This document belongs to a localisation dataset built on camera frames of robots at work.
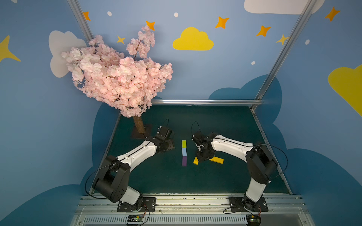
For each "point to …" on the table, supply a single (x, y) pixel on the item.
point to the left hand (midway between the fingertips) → (170, 143)
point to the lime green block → (184, 143)
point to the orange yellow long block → (218, 160)
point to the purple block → (184, 160)
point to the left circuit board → (135, 218)
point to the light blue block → (184, 152)
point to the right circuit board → (253, 220)
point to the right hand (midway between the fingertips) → (202, 157)
